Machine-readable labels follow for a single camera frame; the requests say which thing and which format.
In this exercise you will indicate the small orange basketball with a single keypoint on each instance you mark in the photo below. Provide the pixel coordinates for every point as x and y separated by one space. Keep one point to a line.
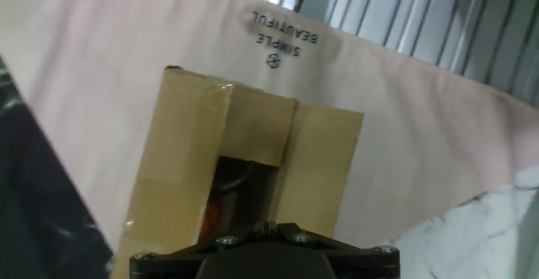
209 222

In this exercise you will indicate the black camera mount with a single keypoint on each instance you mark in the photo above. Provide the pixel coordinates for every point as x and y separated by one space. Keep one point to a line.
300 1

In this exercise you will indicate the brown cardboard box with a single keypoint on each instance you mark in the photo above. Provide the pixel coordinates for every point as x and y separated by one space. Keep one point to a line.
181 144

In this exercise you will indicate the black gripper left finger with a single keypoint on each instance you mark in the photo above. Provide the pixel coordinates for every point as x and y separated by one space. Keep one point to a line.
168 264

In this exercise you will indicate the marble pattern tablecloth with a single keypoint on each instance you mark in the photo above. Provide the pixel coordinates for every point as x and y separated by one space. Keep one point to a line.
421 144

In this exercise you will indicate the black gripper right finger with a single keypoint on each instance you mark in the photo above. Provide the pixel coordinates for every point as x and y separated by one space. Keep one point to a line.
366 264

